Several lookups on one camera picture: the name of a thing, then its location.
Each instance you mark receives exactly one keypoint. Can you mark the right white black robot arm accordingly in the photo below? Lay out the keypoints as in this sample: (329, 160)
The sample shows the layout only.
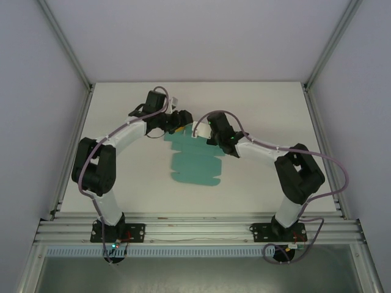
(290, 207)

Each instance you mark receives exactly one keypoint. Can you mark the small connector circuit board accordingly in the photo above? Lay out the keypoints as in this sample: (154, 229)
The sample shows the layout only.
(115, 244)
(294, 246)

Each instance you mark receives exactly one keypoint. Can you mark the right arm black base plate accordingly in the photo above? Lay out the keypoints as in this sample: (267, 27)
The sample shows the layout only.
(259, 232)

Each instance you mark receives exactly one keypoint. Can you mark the aluminium frame post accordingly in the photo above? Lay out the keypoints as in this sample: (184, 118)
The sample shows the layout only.
(331, 45)
(65, 45)

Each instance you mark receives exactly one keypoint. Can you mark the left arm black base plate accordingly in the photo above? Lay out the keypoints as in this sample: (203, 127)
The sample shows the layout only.
(137, 232)

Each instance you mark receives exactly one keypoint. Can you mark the steel sheet panel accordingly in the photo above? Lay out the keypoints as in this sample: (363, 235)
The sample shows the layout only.
(195, 277)

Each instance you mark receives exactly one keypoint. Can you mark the aluminium frame leg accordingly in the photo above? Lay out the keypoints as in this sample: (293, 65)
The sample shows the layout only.
(366, 271)
(29, 271)

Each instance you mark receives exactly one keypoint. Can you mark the aluminium mounting rail beam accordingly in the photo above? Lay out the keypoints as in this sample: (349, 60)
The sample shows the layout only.
(195, 227)

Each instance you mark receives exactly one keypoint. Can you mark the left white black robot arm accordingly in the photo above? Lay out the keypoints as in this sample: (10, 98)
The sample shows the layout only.
(105, 210)

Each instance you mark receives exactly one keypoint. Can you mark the aluminium side rail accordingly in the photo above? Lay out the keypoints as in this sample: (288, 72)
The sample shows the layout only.
(325, 143)
(71, 152)

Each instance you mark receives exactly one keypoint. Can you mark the teal cloth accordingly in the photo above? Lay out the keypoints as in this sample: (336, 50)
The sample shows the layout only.
(195, 166)

